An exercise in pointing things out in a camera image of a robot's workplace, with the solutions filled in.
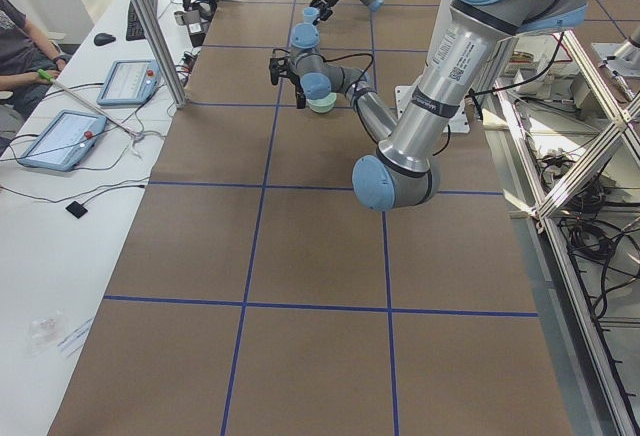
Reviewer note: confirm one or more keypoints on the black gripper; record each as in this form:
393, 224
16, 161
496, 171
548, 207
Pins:
326, 4
300, 94

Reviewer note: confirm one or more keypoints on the blue plastic cup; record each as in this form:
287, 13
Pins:
311, 15

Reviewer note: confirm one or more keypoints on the green ceramic bowl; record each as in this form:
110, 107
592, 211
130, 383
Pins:
322, 105

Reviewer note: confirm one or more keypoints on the far blue teach pendant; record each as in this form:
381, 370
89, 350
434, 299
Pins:
129, 83

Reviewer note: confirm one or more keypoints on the blue teach pendant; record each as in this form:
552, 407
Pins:
65, 141
129, 83

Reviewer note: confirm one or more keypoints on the black keyboard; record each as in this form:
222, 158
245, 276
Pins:
134, 29

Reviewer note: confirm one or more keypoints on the black computer mouse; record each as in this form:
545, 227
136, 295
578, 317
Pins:
102, 39

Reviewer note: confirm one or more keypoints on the near blue teach pendant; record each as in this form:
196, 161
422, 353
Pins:
65, 141

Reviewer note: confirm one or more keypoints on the small black square pad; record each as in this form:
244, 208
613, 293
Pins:
76, 209

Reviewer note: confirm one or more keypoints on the metal reacher stick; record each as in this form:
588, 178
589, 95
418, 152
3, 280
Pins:
135, 135

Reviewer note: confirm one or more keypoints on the seated person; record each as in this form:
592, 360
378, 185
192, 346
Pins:
25, 49

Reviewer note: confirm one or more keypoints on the clear plastic bag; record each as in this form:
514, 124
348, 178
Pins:
46, 331

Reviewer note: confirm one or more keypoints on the aluminium frame post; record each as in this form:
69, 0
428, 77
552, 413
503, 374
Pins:
160, 50

